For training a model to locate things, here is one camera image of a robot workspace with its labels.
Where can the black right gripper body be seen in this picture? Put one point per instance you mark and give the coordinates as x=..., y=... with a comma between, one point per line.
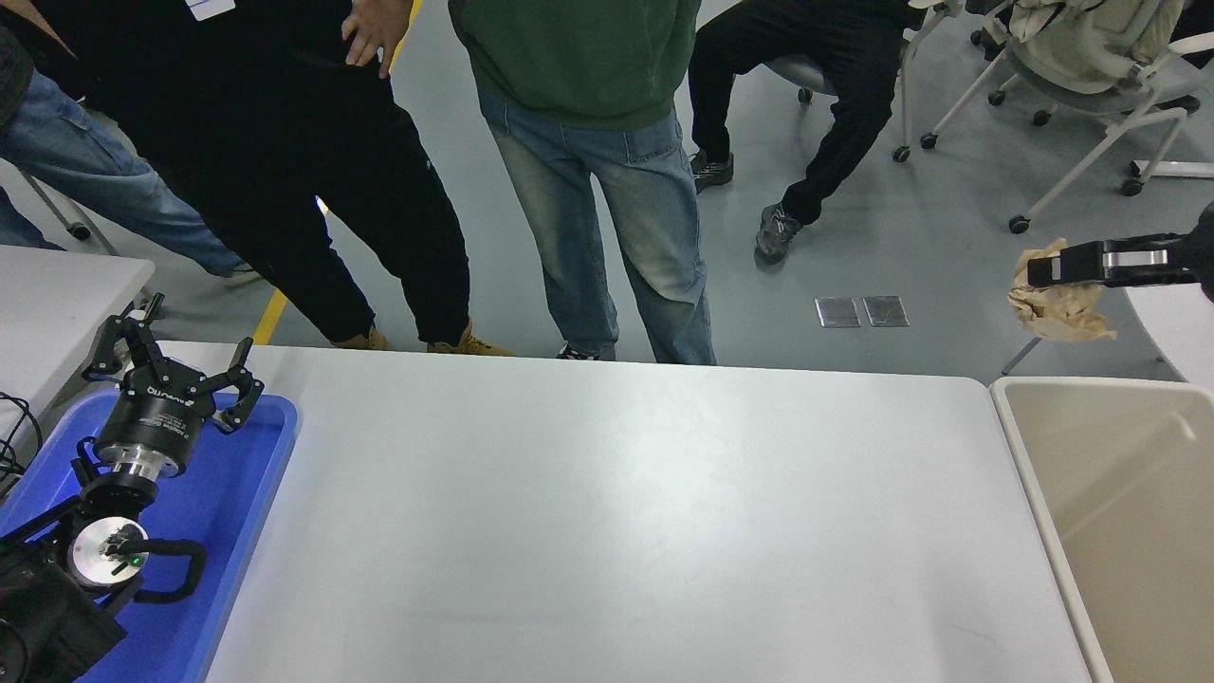
x=1206, y=251

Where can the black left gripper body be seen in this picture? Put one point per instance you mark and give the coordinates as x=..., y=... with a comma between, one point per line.
x=156, y=417

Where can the tan paper ball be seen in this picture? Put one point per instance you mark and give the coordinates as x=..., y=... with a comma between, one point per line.
x=1057, y=308

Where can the person's left hand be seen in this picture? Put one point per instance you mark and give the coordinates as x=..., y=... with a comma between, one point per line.
x=377, y=33

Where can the white round-cornered table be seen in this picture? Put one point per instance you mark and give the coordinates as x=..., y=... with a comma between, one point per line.
x=1176, y=332

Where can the white chair base bar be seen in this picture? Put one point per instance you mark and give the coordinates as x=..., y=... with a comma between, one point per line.
x=1176, y=170

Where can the white side table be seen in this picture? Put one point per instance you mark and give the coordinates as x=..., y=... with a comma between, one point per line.
x=47, y=323

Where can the blue plastic tray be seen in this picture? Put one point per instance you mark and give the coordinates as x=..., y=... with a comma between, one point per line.
x=228, y=493

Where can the white-framed chair on casters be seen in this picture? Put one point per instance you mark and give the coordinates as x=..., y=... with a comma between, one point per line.
x=1091, y=100

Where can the person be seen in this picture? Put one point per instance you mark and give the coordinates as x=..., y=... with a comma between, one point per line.
x=588, y=57
x=66, y=161
x=237, y=114
x=854, y=95

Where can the square metal floor plate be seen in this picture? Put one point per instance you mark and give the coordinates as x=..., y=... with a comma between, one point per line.
x=885, y=311
x=837, y=312

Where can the large pale bin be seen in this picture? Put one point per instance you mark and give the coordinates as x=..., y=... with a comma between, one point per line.
x=1119, y=474

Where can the beige coat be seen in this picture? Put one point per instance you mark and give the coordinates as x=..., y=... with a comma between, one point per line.
x=1081, y=43

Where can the grey stool seat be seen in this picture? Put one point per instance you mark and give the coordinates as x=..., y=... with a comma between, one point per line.
x=806, y=74

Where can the white chair frame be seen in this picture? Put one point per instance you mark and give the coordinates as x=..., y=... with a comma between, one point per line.
x=903, y=95

